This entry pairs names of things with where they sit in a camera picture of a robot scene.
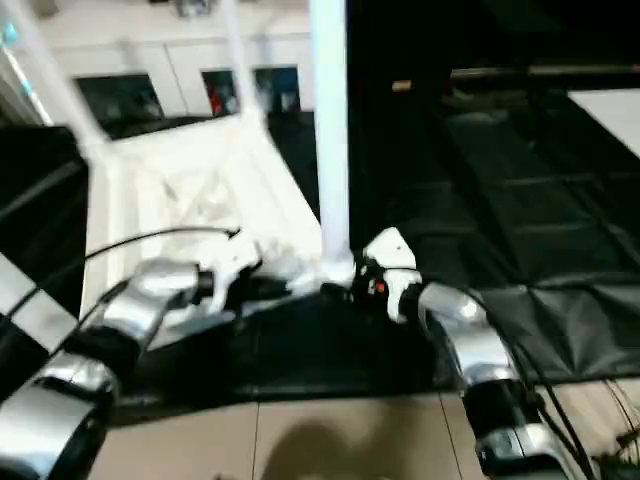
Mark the white flat board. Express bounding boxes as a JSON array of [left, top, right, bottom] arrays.
[[567, 89, 640, 161]]

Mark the white glass-door cabinet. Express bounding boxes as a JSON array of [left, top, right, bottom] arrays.
[[0, 0, 317, 127]]

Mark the white pole with blue band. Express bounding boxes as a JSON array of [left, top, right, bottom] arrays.
[[0, 20, 43, 127]]

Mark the black plastic mat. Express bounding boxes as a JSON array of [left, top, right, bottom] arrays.
[[0, 95, 640, 406]]

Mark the grey crumpled object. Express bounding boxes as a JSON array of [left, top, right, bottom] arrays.
[[174, 0, 213, 19]]

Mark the white plastic table leg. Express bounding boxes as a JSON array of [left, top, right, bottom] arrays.
[[307, 0, 354, 287], [0, 250, 81, 353], [5, 0, 113, 163], [218, 0, 268, 133]]

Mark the white plastic table top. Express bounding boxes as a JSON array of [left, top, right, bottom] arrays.
[[78, 113, 357, 347]]

